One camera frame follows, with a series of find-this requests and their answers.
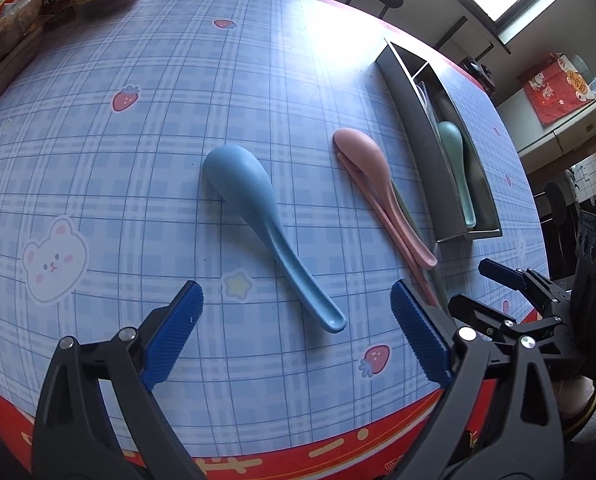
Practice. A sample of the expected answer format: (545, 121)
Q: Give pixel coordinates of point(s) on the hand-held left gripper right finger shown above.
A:
(418, 330)

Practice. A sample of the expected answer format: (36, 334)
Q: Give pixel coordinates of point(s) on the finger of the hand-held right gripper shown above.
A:
(478, 315)
(500, 274)

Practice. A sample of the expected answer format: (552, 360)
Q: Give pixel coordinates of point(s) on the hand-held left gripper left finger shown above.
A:
(178, 330)

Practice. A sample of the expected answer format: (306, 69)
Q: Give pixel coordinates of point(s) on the green spoon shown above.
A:
(450, 140)

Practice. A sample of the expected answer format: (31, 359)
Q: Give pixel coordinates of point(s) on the blue spoon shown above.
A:
(238, 175)

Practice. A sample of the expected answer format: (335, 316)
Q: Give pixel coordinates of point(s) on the metal utensil tray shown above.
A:
(413, 125)

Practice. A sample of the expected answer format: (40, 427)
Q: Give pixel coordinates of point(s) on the pink spoon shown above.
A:
(358, 147)

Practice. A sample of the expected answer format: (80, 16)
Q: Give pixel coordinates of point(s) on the person's right forearm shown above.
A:
(578, 395)

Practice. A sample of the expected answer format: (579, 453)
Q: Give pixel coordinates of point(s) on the black round chair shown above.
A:
(557, 202)

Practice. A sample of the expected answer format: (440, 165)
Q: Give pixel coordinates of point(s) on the white cabinet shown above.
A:
(568, 140)

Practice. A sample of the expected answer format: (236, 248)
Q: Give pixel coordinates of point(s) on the blue plaid tablecloth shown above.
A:
(128, 185)

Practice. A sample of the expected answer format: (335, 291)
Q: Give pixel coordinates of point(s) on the small black object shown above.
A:
(478, 74)

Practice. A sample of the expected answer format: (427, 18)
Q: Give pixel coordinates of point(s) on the grey plastic tray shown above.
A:
(8, 72)

